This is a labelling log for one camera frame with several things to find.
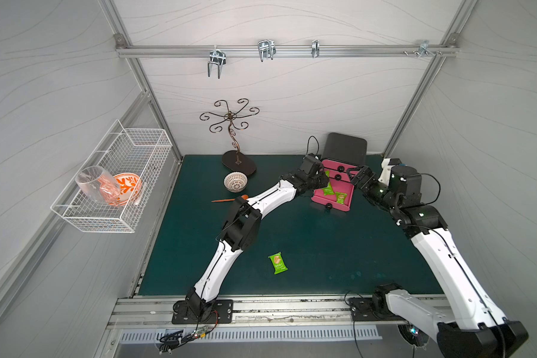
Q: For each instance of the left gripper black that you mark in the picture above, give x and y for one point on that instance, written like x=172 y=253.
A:
x=318 y=177

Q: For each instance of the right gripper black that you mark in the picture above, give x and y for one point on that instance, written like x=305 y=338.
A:
x=362 y=177

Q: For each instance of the green cookie pack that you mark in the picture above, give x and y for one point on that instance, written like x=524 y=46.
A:
x=328 y=190
x=341 y=197
x=278 y=263

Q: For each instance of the black pink drawer cabinet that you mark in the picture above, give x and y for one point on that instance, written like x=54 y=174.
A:
x=341 y=154

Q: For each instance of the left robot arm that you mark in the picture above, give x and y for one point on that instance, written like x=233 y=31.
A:
x=242 y=226

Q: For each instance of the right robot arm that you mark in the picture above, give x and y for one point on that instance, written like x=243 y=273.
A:
x=473 y=325

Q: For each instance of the orange spoon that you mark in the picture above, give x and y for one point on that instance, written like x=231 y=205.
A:
x=245 y=197

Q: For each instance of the green mat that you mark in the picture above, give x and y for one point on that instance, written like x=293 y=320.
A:
x=325 y=251

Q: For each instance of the white patterned small bowl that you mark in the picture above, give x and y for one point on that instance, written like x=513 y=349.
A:
x=235 y=182

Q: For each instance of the brown metal hook stand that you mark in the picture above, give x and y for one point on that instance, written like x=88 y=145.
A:
x=232 y=122

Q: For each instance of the green cookie pack bottom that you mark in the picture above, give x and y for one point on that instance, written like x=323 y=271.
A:
x=278 y=263

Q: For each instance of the orange patterned bowl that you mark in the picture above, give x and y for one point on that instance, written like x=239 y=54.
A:
x=131 y=189

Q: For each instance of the clear glass cup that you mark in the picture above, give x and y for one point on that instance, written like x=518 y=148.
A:
x=98 y=185

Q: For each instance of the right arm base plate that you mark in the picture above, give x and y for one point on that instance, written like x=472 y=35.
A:
x=361 y=310

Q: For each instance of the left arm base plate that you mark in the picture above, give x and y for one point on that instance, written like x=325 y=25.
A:
x=219 y=311

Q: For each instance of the white wire basket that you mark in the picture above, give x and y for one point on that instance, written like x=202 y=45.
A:
x=142 y=151

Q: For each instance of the aluminium top rail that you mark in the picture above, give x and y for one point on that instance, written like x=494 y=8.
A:
x=282 y=51

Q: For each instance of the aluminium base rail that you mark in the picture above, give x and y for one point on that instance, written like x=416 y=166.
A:
x=149 y=312

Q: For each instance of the white vented cable duct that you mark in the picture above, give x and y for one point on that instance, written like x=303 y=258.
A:
x=329 y=333

